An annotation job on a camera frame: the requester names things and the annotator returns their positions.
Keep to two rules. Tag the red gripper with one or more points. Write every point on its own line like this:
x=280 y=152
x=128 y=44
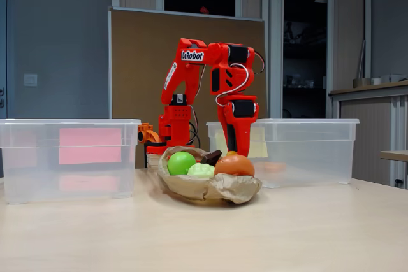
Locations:
x=243 y=108

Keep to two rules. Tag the brown toy donut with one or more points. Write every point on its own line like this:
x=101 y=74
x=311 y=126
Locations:
x=235 y=166

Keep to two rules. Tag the orange toy waffle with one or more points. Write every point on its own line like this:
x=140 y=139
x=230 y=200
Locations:
x=274 y=167

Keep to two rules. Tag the light green toy lettuce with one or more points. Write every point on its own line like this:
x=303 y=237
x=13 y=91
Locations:
x=201 y=171

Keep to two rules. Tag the green toy apple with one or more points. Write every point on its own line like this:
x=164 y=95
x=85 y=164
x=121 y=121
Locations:
x=181 y=163

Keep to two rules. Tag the red robot arm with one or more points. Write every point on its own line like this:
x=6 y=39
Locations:
x=188 y=71

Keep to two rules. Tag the yellow-green sticky note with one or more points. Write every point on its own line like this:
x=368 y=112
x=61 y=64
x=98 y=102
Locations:
x=258 y=144

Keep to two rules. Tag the clear plastic bin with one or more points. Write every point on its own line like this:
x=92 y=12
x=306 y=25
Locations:
x=32 y=163
x=312 y=157

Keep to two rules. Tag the pink sticky note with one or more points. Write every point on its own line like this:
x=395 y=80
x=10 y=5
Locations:
x=90 y=146

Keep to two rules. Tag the brown toy chocolate bar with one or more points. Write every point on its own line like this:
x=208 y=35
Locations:
x=211 y=158

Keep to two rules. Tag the crumpled brown paper bag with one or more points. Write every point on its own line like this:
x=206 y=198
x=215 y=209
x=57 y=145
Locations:
x=204 y=187

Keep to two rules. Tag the wooden base block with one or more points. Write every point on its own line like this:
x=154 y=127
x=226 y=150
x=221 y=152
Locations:
x=153 y=160

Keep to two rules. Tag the orange printed clamp part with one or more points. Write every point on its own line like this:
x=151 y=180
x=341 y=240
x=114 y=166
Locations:
x=146 y=134

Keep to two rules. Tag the brown cork board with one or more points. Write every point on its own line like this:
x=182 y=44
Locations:
x=137 y=77

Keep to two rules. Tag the brown tape roll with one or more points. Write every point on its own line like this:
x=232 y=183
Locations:
x=361 y=83

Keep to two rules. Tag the grey roller-door cabinet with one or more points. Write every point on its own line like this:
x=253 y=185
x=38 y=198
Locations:
x=373 y=125

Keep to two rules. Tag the beige side table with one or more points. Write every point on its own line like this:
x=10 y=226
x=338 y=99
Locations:
x=395 y=155

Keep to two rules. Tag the white cups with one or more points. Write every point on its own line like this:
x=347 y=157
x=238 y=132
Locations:
x=390 y=78

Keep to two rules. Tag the white light switch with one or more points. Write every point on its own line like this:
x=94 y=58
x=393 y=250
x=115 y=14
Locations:
x=30 y=80

